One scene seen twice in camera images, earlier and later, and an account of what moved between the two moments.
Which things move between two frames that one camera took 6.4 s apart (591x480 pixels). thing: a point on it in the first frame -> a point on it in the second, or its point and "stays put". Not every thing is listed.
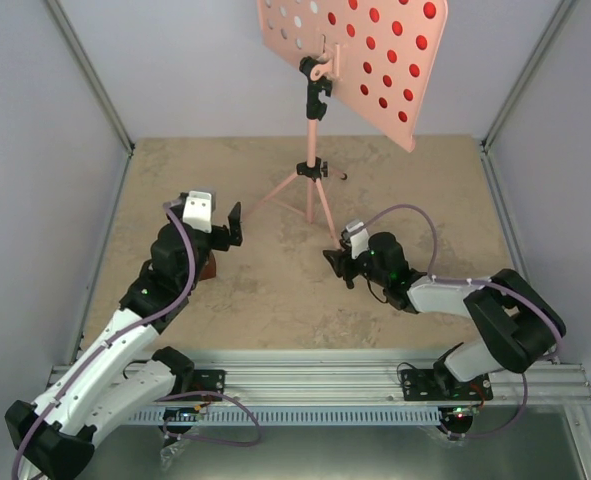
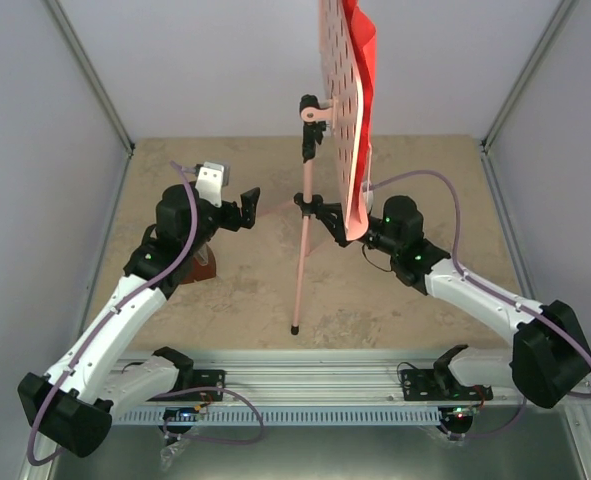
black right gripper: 341,264 -> 339,231
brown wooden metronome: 209,268 stays put
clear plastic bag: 169,452 stays put
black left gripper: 235,237 -> 249,203
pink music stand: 377,57 -> 335,175
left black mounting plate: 208,380 stays put
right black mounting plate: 437,385 stays put
